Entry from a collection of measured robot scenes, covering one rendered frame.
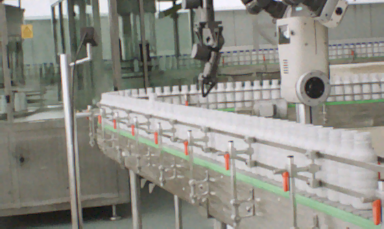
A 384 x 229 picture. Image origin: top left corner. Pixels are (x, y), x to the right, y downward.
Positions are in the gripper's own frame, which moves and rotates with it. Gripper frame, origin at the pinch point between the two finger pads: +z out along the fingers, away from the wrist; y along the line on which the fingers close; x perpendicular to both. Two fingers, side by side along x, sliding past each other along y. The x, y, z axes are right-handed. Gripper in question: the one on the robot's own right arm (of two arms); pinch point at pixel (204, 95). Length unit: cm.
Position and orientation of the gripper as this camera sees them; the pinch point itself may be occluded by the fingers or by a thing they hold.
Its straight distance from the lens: 377.3
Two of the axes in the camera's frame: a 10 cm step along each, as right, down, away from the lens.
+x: 9.3, 2.6, 2.6
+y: 2.6, 0.3, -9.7
